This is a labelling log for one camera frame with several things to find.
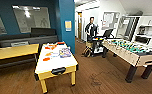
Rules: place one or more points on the yellow white gaming table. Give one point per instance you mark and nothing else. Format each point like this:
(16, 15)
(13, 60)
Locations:
(55, 65)

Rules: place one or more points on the brown backpack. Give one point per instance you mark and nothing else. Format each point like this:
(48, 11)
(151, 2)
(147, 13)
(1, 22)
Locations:
(87, 52)

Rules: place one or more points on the colourful patterned flat box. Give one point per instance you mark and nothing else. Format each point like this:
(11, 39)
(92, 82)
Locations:
(65, 52)

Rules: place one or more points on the light wooden door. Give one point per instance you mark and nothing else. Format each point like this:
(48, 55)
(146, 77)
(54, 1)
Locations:
(80, 26)

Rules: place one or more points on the man in black shirt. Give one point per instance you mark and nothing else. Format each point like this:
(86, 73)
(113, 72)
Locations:
(90, 31)

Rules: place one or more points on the blue rimmed white bowl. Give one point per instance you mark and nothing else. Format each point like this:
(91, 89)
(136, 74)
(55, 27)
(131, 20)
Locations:
(55, 54)

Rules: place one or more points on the black wheeled cart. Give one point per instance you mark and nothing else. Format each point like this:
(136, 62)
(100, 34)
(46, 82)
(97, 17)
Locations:
(100, 45)

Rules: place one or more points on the black monitor screen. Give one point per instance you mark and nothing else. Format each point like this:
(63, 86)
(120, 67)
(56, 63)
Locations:
(108, 33)

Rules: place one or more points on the grey sofa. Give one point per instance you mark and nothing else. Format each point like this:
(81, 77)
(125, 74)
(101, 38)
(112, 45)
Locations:
(42, 35)

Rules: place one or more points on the green foosball table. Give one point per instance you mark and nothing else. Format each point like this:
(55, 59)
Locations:
(132, 51)

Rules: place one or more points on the white rectangular panel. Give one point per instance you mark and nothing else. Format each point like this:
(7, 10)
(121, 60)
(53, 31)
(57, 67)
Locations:
(20, 43)

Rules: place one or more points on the long yellow table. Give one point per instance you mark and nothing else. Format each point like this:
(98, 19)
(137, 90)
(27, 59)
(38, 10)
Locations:
(12, 51)

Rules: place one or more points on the black built-in microwave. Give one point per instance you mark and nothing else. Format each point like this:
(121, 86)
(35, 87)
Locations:
(143, 40)

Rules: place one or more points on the dark coffee machine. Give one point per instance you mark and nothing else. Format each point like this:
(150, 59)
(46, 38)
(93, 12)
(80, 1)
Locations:
(142, 30)

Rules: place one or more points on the beige framed wall sign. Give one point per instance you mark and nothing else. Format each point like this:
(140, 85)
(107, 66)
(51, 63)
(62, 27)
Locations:
(68, 26)

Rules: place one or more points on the framed wall notice board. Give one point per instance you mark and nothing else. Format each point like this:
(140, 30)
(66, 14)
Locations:
(110, 20)

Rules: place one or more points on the wide white wall cabinet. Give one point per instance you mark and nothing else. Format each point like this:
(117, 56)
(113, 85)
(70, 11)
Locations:
(150, 21)

